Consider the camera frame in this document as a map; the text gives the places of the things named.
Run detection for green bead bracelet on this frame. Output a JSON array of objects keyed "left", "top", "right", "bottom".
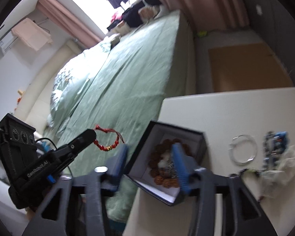
[{"left": 239, "top": 168, "right": 261, "bottom": 179}]

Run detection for brown cardboard sheet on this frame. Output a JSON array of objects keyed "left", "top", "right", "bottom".
[{"left": 208, "top": 43, "right": 294, "bottom": 92}]

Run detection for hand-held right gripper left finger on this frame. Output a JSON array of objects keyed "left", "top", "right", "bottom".
[{"left": 22, "top": 144, "right": 129, "bottom": 236}]

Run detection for black jewelry box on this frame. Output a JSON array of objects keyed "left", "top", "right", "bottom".
[{"left": 124, "top": 120, "right": 207, "bottom": 207}]

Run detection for pile of clothes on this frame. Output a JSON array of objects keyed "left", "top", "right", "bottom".
[{"left": 107, "top": 0, "right": 164, "bottom": 33}]

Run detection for crumpled clear plastic bag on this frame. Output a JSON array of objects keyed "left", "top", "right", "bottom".
[{"left": 259, "top": 146, "right": 295, "bottom": 198}]

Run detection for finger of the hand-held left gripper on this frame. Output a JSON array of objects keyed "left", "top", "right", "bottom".
[{"left": 55, "top": 129, "right": 97, "bottom": 163}]

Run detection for bed with green sheet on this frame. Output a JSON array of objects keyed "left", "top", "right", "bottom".
[{"left": 47, "top": 10, "right": 197, "bottom": 227}]

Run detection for red string bracelet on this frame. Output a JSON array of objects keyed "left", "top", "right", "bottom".
[{"left": 93, "top": 124, "right": 125, "bottom": 152}]

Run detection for white air conditioner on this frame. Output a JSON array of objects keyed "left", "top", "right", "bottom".
[{"left": 0, "top": 34, "right": 19, "bottom": 53}]

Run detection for green quilt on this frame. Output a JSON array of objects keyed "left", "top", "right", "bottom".
[{"left": 48, "top": 41, "right": 113, "bottom": 133}]

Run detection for pink curtain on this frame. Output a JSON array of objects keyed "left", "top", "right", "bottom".
[
  {"left": 38, "top": 0, "right": 106, "bottom": 48},
  {"left": 147, "top": 0, "right": 251, "bottom": 30}
]

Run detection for beaded bracelets in box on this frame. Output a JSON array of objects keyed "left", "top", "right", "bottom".
[{"left": 149, "top": 139, "right": 195, "bottom": 188}]

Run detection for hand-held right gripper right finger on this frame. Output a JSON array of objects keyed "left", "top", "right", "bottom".
[{"left": 171, "top": 144, "right": 278, "bottom": 236}]

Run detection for blue chain bracelet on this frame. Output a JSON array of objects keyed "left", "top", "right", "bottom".
[{"left": 264, "top": 131, "right": 289, "bottom": 169}]

